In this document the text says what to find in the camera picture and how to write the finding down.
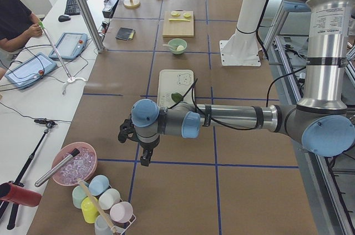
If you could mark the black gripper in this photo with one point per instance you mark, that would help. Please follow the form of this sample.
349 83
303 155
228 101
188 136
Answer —
148 147

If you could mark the white ceramic spoon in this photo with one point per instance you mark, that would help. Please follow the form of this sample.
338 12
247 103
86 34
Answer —
171 47

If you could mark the pink bowl with ice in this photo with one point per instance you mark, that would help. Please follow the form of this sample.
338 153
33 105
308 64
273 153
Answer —
82 166

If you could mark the light green bowl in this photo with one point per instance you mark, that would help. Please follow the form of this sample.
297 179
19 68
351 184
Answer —
177 42

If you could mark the blue plastic cup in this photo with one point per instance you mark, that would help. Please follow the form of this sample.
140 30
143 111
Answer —
98 185

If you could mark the white plastic cup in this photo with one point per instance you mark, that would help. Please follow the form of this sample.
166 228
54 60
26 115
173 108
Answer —
109 198

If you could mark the pink plastic cup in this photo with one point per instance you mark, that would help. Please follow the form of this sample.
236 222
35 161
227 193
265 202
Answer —
121 212

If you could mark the green avocado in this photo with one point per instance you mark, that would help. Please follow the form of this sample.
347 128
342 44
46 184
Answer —
177 97

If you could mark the steel cocktail shaker tube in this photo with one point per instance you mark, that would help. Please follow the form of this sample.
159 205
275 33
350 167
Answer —
57 167

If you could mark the mint green plastic cup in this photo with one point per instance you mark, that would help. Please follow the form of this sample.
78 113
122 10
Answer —
78 195

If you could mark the wooden stick on rack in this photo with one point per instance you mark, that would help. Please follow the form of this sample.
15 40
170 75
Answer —
110 224

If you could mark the yellow plastic cup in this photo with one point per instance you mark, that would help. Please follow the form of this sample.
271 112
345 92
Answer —
89 211

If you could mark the white bear tray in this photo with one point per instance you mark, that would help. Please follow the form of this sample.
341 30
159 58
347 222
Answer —
173 81

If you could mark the grey plastic cup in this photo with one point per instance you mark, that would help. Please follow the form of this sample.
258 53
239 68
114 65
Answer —
101 227

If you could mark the black tripod stick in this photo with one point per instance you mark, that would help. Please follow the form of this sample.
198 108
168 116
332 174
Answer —
4 204

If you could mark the white rod stand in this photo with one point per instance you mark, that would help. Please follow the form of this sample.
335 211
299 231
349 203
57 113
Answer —
55 54

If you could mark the yellow sponge cloth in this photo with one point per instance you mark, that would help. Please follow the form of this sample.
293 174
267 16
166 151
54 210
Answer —
132 35

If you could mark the grey folded cloth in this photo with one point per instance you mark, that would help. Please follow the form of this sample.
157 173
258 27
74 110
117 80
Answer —
123 33

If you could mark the bamboo cutting board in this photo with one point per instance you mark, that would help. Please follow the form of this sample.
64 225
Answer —
178 29

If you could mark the teach pendant tablet far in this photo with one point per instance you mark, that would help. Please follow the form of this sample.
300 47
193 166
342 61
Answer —
70 45

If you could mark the teach pendant tablet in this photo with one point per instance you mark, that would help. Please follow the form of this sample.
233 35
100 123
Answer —
70 45
31 71

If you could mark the red cylindrical can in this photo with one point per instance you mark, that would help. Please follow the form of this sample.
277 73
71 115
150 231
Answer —
19 195

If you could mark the yellow plastic knife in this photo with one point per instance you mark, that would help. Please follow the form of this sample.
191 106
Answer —
178 20

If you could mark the teach pendant tablet near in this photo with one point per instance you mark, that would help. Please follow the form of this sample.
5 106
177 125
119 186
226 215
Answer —
31 71

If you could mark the lemon slice front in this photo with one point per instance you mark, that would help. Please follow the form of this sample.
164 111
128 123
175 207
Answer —
175 13

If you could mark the lemon slice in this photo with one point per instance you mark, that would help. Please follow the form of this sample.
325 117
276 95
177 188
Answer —
187 15
175 13

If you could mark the lemon slice top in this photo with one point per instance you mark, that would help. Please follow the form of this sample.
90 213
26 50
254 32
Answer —
187 15

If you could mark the wooden stand with base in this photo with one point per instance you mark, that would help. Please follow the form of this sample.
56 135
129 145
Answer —
131 4

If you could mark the black computer mouse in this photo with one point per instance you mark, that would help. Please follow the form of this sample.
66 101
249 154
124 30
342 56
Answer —
64 18

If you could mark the black keyboard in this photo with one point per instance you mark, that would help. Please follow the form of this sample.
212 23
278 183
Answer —
72 8

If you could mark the seated person black shirt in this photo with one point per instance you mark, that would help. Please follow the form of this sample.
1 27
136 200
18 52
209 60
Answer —
18 25

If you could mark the white wire cup rack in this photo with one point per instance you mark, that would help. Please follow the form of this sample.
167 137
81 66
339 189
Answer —
122 227

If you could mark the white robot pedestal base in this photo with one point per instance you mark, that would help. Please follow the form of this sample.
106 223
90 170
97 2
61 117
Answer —
242 47

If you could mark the aluminium frame post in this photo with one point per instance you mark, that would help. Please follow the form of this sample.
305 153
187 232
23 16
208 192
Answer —
89 21

